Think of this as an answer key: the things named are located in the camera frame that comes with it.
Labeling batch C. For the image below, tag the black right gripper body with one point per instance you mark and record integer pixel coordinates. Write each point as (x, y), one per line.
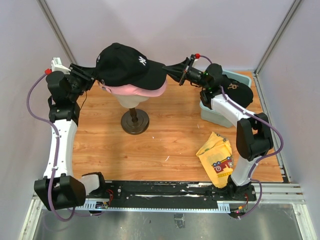
(189, 67)

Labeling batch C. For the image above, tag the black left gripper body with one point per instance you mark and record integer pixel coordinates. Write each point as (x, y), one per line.
(79, 81)

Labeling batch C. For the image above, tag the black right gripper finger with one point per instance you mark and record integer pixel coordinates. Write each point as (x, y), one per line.
(179, 78)
(176, 69)

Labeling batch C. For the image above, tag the pink sport baseball cap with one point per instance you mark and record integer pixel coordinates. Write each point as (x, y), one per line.
(131, 90)

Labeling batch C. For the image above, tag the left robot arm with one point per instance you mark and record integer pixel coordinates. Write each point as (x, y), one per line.
(58, 188)

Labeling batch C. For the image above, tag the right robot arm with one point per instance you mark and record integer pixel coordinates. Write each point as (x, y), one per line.
(253, 131)

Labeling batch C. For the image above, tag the light teal plastic bin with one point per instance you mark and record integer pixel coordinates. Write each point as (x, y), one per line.
(215, 117)

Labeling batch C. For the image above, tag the cream mannequin head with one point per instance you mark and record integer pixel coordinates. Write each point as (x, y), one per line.
(130, 101)

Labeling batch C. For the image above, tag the black gold-logo baseball cap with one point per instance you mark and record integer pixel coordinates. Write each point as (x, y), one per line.
(237, 91)

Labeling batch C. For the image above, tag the yellow printed cloth hat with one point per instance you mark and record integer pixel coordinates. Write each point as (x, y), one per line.
(217, 160)

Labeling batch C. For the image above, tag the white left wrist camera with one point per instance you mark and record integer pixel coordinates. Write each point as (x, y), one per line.
(56, 65)

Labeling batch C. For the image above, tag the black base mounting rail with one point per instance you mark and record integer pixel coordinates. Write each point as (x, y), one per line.
(121, 190)

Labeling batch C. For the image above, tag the white cable duct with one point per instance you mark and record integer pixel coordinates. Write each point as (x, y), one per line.
(180, 204)

